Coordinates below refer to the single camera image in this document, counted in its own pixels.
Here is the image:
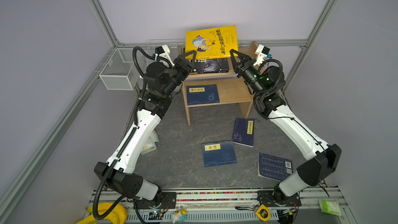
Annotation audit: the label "white mesh box basket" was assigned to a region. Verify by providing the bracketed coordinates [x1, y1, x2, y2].
[99, 48, 143, 91]

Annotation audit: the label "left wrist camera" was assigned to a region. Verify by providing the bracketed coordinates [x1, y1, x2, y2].
[154, 45, 173, 68]

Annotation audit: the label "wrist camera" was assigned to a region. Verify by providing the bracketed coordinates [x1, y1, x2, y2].
[154, 45, 173, 68]
[254, 44, 272, 66]

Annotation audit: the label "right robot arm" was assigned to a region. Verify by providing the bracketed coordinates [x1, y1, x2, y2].
[230, 49, 342, 206]

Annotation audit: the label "black wolf cover book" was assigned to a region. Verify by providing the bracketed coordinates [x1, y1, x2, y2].
[190, 58, 229, 75]

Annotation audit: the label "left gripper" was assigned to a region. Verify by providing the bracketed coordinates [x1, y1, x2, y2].
[163, 50, 197, 97]

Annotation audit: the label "yellow banana toy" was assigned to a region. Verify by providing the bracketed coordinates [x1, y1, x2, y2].
[77, 202, 127, 224]

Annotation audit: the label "yellow tape measure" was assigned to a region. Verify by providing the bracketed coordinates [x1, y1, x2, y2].
[255, 204, 271, 222]

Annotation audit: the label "small white toy figure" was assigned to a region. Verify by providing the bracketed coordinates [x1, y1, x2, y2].
[172, 208, 187, 224]

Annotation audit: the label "green white packet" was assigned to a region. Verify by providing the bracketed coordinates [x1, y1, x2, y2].
[319, 200, 342, 216]

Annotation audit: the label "wooden two-tier bookshelf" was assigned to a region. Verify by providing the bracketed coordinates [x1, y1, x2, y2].
[181, 58, 253, 125]

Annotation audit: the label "navy book yellow label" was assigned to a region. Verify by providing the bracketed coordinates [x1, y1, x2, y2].
[187, 85, 220, 106]
[232, 118, 256, 147]

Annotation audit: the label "navy notebook white lines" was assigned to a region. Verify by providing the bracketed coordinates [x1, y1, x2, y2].
[257, 153, 293, 181]

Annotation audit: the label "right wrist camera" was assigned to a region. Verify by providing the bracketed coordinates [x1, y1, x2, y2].
[254, 44, 272, 66]

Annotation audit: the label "white wire rack basket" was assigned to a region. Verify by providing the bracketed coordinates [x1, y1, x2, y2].
[146, 38, 239, 74]

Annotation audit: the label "blue book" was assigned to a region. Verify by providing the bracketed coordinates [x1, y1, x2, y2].
[202, 141, 237, 168]

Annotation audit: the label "yellow folder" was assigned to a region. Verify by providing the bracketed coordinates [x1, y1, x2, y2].
[185, 26, 238, 59]

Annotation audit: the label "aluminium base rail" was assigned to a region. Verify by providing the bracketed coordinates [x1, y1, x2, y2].
[80, 188, 355, 224]

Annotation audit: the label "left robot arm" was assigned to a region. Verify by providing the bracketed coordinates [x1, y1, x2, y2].
[92, 46, 197, 220]

